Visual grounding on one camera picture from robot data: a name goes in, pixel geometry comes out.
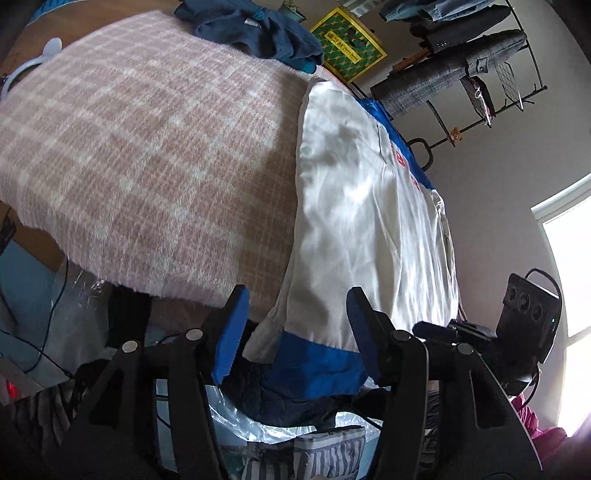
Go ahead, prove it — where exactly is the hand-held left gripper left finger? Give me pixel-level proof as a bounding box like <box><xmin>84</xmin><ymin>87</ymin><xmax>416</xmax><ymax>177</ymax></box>
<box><xmin>60</xmin><ymin>284</ymin><xmax>252</xmax><ymax>480</ymax></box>

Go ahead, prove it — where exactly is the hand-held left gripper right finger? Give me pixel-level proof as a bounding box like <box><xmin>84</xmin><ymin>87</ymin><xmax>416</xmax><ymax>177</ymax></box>
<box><xmin>346</xmin><ymin>286</ymin><xmax>546</xmax><ymax>480</ymax></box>

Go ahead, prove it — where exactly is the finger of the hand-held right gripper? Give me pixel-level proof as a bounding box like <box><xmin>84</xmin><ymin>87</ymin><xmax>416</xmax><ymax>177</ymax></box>
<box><xmin>412</xmin><ymin>319</ymin><xmax>492</xmax><ymax>344</ymax></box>

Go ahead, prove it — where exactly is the white and blue jacket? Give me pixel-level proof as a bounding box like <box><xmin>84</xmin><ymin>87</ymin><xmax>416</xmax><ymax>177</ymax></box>
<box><xmin>242</xmin><ymin>78</ymin><xmax>462</xmax><ymax>398</ymax></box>

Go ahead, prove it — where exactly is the person's right forearm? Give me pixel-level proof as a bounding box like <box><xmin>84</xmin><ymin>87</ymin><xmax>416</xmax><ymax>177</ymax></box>
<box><xmin>508</xmin><ymin>392</ymin><xmax>568</xmax><ymax>462</ymax></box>

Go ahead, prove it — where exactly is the black metal clothes rack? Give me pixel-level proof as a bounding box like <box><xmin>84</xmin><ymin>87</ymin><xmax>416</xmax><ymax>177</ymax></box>
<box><xmin>369</xmin><ymin>0</ymin><xmax>550</xmax><ymax>171</ymax></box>

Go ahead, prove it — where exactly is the window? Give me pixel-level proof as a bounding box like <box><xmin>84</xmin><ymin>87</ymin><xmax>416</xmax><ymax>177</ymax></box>
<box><xmin>531</xmin><ymin>173</ymin><xmax>591</xmax><ymax>435</ymax></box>

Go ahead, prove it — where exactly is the navy quilted cloth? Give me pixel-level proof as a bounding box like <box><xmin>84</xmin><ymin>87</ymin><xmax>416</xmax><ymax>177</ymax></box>
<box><xmin>217</xmin><ymin>360</ymin><xmax>384</xmax><ymax>430</ymax></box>

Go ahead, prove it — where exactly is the clear plastic sheet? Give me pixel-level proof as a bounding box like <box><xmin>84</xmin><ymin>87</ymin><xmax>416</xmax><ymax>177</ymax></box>
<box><xmin>46</xmin><ymin>272</ymin><xmax>370</xmax><ymax>446</ymax></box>

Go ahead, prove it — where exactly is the blue striped storage bag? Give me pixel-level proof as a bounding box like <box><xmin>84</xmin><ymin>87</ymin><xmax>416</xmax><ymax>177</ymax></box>
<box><xmin>240</xmin><ymin>427</ymin><xmax>370</xmax><ymax>480</ymax></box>

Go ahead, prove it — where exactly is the grey striped cloth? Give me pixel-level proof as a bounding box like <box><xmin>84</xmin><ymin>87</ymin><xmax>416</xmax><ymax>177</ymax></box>
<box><xmin>14</xmin><ymin>383</ymin><xmax>107</xmax><ymax>462</ymax></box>

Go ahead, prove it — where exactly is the pink plaid blanket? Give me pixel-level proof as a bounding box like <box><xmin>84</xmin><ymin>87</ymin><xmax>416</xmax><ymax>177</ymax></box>
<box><xmin>0</xmin><ymin>9</ymin><xmax>361</xmax><ymax>308</ymax></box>

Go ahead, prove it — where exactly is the pink cloth on hanger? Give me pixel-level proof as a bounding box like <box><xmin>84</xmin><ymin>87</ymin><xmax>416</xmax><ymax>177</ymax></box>
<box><xmin>462</xmin><ymin>76</ymin><xmax>497</xmax><ymax>125</ymax></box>

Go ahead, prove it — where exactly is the grey plaid coat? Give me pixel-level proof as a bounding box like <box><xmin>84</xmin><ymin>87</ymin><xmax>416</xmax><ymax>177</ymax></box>
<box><xmin>369</xmin><ymin>28</ymin><xmax>527</xmax><ymax>116</ymax></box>

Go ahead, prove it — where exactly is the dark hanging garment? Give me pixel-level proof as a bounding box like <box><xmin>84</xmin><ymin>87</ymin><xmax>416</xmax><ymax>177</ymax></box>
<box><xmin>409</xmin><ymin>7</ymin><xmax>509</xmax><ymax>51</ymax></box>

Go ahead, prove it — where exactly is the yellow and green bag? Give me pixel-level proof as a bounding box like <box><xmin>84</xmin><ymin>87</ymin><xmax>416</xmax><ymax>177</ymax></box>
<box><xmin>309</xmin><ymin>7</ymin><xmax>387</xmax><ymax>85</ymax></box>

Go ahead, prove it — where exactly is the dark blue garment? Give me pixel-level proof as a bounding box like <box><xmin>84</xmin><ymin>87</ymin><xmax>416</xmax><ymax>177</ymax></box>
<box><xmin>174</xmin><ymin>0</ymin><xmax>325</xmax><ymax>75</ymax></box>

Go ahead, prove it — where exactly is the blue hanging garment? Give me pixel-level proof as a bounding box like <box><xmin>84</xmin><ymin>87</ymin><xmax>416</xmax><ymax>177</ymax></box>
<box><xmin>379</xmin><ymin>0</ymin><xmax>497</xmax><ymax>21</ymax></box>

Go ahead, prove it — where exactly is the white eared headband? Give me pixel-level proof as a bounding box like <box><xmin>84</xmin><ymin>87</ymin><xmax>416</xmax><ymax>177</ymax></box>
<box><xmin>0</xmin><ymin>37</ymin><xmax>64</xmax><ymax>100</ymax></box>

